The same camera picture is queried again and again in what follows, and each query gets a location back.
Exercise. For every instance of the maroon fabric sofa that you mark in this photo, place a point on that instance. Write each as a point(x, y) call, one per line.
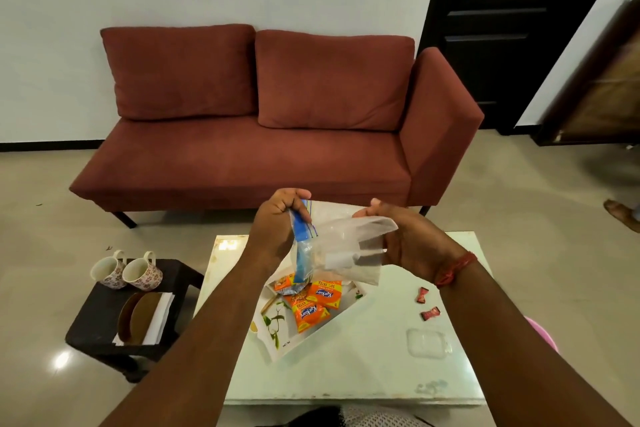
point(240, 161)

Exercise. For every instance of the clear zip bag blue edge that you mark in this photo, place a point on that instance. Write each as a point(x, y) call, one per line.
point(345, 246)

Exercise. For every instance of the clear plastic container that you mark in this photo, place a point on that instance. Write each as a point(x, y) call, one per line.
point(429, 343)

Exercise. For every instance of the light brown round coaster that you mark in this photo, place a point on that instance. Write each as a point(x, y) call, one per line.
point(145, 319)

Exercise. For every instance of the white printed tray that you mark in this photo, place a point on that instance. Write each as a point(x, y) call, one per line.
point(285, 346)

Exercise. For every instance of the person's right forearm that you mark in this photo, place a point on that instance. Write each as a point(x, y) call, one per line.
point(525, 356)

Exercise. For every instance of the pink plastic bucket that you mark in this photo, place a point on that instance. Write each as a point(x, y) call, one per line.
point(545, 334)

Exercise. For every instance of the black trousers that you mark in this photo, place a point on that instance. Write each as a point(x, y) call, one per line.
point(310, 419)

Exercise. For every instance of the floral white mug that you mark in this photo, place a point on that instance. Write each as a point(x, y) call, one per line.
point(141, 274)
point(106, 271)

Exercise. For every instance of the white patterned shirt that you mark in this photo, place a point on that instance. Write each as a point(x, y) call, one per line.
point(385, 416)

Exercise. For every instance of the dark wooden door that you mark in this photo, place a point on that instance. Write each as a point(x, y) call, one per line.
point(510, 16)

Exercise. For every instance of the red candy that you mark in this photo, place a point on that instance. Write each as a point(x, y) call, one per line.
point(430, 313)
point(423, 294)

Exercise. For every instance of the black plastic stool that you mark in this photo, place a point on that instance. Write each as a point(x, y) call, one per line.
point(95, 311)

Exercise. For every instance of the maroon sofa cushion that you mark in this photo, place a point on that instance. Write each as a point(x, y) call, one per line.
point(180, 71)
point(335, 81)

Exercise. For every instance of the person's right hand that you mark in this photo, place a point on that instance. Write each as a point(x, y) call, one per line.
point(420, 246)

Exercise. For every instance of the person's left forearm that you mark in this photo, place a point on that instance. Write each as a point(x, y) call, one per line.
point(200, 356)

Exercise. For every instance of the orange snack packet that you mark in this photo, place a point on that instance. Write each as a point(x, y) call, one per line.
point(310, 316)
point(285, 284)
point(325, 294)

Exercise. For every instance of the dark brown round coaster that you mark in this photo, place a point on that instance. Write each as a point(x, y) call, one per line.
point(121, 319)

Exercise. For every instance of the person's left hand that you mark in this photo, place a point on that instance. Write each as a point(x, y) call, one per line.
point(272, 236)

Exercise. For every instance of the white paper napkins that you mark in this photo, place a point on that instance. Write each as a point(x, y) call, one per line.
point(163, 316)

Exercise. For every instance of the brown wooden cabinet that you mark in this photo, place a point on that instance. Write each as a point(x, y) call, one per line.
point(600, 91)

